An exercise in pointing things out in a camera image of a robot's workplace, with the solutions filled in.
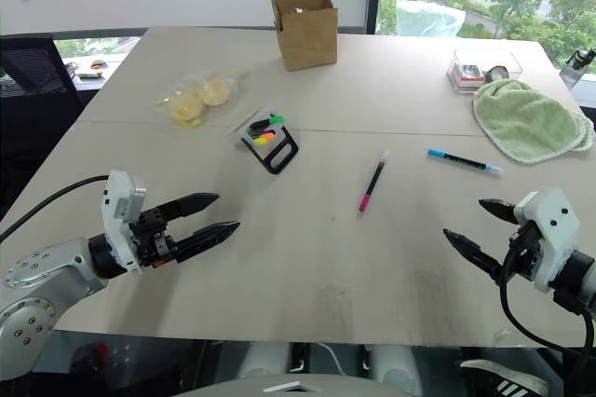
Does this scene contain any black mesh office chair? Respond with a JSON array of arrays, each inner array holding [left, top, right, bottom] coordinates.
[[0, 34, 88, 214]]

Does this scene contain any black holder with highlighters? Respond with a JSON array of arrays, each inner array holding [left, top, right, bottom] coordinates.
[[231, 106, 300, 177]]

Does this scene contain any grey rounded robot torso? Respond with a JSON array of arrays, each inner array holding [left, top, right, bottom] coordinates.
[[174, 372, 420, 397]]

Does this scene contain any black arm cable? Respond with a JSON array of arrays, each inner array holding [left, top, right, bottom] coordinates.
[[0, 174, 112, 244], [499, 224, 596, 350]]

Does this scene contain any brown cardboard box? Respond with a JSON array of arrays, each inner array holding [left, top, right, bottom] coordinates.
[[271, 0, 340, 73]]

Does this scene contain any clear bag of yellow pieces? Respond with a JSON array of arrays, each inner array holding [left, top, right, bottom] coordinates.
[[153, 67, 251, 130]]

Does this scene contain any light green towel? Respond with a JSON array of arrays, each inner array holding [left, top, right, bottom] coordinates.
[[472, 78, 596, 166]]

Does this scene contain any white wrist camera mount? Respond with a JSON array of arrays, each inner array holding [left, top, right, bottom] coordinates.
[[511, 187, 581, 294], [99, 170, 148, 276]]

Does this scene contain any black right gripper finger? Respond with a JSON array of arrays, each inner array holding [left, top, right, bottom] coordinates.
[[442, 227, 507, 283], [478, 198, 518, 226]]

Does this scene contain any pink black pen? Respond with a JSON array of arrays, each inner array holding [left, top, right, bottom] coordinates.
[[357, 150, 390, 214]]

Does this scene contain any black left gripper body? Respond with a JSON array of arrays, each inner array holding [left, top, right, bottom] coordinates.
[[129, 207, 182, 270]]

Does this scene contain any clear plastic container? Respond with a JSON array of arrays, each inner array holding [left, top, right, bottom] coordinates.
[[446, 48, 523, 97]]

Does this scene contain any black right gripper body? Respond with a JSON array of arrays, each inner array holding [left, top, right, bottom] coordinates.
[[505, 221, 545, 281]]

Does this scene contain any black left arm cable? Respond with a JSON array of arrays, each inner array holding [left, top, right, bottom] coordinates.
[[0, 174, 112, 244]]

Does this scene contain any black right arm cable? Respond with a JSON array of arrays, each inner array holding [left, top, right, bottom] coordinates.
[[499, 224, 596, 350]]

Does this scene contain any small black camera device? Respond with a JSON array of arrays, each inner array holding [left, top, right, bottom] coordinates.
[[560, 48, 596, 89]]

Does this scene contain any green capped black highlighter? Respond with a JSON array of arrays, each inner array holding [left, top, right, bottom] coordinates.
[[248, 113, 286, 133]]

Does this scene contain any translucent green tarp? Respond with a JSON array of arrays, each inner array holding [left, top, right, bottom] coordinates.
[[394, 0, 466, 39]]

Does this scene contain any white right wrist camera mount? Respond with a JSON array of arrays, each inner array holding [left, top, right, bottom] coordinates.
[[511, 187, 581, 294]]

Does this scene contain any thin white cable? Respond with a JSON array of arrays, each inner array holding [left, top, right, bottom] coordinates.
[[315, 342, 349, 377]]

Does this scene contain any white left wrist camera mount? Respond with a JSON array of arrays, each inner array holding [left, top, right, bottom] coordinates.
[[99, 170, 148, 276]]

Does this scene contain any round silver white object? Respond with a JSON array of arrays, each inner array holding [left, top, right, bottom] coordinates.
[[484, 64, 510, 85]]

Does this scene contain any white rounded robot leg shell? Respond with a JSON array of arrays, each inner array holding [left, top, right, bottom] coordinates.
[[236, 342, 291, 383], [369, 344, 424, 397]]

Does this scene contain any black white-striped sneaker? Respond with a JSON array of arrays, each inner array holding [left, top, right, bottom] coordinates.
[[457, 358, 552, 397]]

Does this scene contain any blue capped black pen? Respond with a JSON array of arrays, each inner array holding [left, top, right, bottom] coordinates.
[[427, 147, 506, 178]]

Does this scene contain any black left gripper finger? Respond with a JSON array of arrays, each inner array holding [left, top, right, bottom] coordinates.
[[159, 192, 221, 224], [174, 220, 242, 265]]

